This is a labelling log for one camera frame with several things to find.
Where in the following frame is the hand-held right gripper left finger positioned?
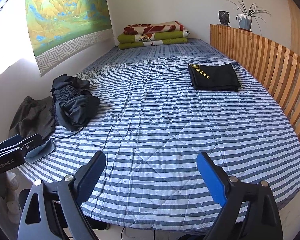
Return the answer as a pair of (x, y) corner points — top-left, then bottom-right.
(17, 151), (107, 240)

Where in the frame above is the potted plant white pot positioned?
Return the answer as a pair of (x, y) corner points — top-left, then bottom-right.
(226, 0), (272, 32)

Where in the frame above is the blue grey cloth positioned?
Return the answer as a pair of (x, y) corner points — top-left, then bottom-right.
(24, 139), (56, 164)

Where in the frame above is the dark olive garment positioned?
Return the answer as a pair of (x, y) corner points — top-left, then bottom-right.
(9, 96), (56, 140)

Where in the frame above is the wooden slatted bed rail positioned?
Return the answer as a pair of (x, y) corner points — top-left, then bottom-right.
(209, 24), (300, 145)

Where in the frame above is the navy shorts pink label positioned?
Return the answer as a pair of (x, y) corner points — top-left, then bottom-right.
(54, 94), (101, 132)

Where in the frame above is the blue white striped bed quilt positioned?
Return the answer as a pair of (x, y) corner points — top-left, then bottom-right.
(17, 38), (300, 230)

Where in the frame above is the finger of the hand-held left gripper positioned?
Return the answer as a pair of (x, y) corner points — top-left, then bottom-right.
(21, 133), (43, 157)
(0, 134), (23, 155)

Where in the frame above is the landscape painting wall hanging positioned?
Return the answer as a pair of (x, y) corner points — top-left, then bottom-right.
(25, 0), (113, 77)

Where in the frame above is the dark ceramic vase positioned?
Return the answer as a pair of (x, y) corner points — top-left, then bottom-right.
(218, 10), (231, 27)

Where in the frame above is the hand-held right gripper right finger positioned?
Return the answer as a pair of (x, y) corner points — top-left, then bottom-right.
(197, 152), (283, 240)

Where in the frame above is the green folded blanket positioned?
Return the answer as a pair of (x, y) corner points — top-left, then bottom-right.
(118, 38), (188, 50)
(117, 30), (190, 43)

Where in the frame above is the black shoe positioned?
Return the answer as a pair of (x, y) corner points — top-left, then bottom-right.
(94, 221), (110, 230)

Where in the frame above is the folded black garment yellow print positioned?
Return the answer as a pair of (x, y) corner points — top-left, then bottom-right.
(187, 63), (241, 92)

